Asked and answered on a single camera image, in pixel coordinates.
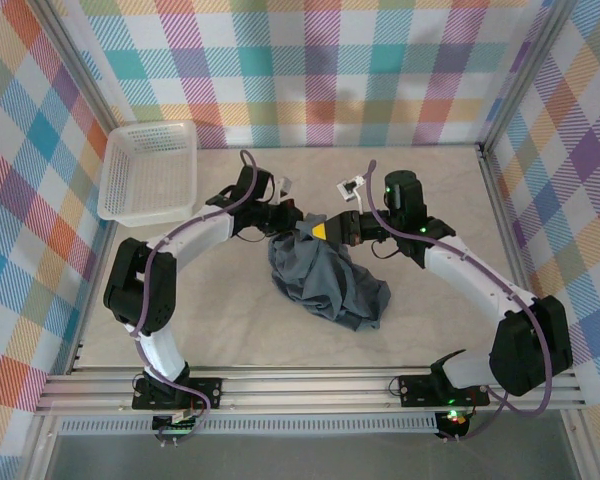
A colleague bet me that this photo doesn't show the grey t-shirt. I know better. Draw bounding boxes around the grey t-shirt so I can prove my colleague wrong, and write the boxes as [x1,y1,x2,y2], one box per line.
[267,212,392,332]

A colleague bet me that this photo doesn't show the white perforated plastic basket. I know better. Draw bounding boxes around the white perforated plastic basket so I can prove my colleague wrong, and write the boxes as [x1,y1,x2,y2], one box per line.
[96,120,200,229]

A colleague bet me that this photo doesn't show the small controller circuit board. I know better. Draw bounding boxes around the small controller circuit board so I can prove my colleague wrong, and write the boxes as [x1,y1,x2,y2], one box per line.
[152,412,204,437]
[437,409,470,437]

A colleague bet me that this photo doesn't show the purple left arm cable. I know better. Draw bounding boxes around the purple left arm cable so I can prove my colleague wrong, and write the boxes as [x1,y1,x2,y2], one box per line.
[132,148,264,446]

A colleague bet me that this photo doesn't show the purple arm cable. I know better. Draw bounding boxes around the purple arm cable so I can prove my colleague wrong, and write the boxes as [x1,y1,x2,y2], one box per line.
[132,148,264,446]
[367,159,554,444]

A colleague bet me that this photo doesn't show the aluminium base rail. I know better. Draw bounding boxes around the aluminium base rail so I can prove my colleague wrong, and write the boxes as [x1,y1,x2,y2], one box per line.
[34,366,589,416]

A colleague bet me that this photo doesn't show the aluminium frame post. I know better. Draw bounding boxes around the aluminium frame post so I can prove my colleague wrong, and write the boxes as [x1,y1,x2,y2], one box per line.
[477,0,579,154]
[29,0,121,134]

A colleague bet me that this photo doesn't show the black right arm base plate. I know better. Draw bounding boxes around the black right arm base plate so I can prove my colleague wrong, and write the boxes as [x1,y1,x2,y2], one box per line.
[397,373,490,407]

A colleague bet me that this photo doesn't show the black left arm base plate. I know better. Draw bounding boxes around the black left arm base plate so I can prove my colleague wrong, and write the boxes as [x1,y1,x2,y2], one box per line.
[132,377,224,411]

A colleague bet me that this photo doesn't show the grey slotted cable duct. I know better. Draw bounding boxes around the grey slotted cable duct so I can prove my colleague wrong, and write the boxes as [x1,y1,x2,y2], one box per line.
[57,412,441,436]

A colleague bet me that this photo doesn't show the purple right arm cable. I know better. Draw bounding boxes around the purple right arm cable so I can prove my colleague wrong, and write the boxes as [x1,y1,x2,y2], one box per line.
[367,159,554,444]

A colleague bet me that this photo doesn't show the aluminium frame leg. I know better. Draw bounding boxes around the aluminium frame leg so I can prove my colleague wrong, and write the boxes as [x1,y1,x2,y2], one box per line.
[559,410,597,480]
[23,413,64,480]

